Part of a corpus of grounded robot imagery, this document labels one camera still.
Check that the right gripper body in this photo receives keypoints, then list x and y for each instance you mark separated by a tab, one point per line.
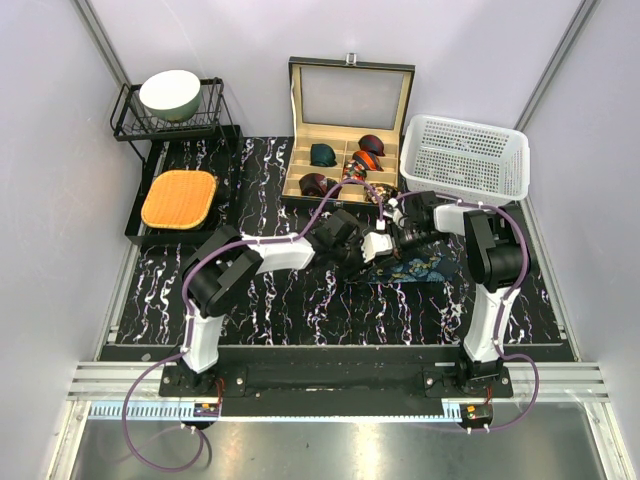
412	237

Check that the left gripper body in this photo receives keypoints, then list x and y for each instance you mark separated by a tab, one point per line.
349	256

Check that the blue patterned necktie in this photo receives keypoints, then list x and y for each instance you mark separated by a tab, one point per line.
415	269

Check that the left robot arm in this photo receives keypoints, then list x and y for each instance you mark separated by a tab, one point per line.
214	278

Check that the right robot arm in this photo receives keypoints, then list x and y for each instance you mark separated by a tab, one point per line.
498	259

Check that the beige floral rolled tie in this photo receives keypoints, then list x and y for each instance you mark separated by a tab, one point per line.
384	191

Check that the dark red rolled tie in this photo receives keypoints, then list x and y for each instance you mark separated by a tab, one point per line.
316	185

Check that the red floral rolled tie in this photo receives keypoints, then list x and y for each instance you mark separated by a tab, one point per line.
354	171

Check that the orange striped rolled tie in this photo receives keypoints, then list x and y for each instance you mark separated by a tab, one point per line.
368	161

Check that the white plastic basket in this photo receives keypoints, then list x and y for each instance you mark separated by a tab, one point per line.
466	160

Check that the maroon striped rolled tie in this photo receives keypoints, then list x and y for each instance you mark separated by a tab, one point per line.
372	144

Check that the dark green rolled tie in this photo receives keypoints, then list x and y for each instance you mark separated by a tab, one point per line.
322	155

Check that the black tie storage box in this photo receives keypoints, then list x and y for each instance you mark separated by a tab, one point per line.
336	102

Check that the black tray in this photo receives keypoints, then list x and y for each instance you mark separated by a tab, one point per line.
218	154

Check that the white green bowl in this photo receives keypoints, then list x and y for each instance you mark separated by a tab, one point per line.
173	95

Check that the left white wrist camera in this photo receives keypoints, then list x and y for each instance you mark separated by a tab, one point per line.
377	243

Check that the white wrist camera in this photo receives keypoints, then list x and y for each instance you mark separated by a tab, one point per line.
394	213
377	243

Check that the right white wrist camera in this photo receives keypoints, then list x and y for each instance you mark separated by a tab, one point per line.
394	213

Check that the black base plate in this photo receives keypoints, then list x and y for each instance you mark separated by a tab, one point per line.
289	389

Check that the black wire dish rack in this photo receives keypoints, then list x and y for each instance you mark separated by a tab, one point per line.
131	121

